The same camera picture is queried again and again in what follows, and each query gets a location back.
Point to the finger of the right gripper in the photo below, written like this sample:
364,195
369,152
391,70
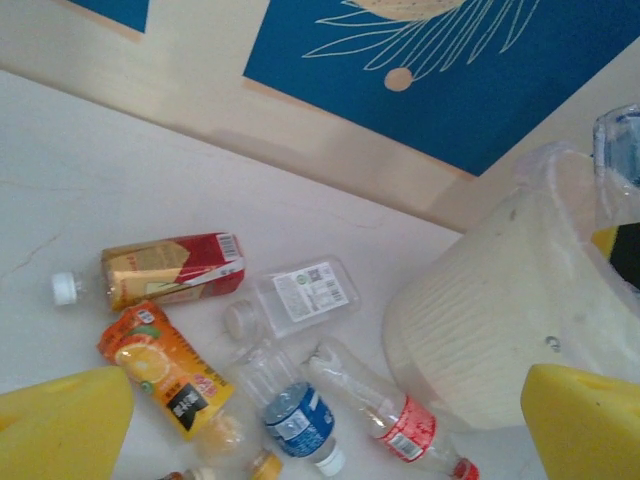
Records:
625,250

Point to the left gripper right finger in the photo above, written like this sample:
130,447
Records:
585,430

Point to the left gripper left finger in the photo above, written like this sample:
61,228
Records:
60,425

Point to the clear bottle pale green label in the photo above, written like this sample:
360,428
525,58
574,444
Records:
617,150

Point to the orange juice bottle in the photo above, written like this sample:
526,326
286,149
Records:
160,370

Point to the brown label milk tea bottle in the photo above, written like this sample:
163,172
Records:
180,476

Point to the white bin with plastic liner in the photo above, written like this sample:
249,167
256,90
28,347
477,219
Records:
500,300

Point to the clear bottle red label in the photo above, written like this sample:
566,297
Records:
405,430

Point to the red gold label bottle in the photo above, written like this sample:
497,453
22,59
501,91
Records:
165,270

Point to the clear bottle blue label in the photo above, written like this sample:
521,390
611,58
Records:
300,425

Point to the clear bottle white label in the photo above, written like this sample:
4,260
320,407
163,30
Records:
305,295

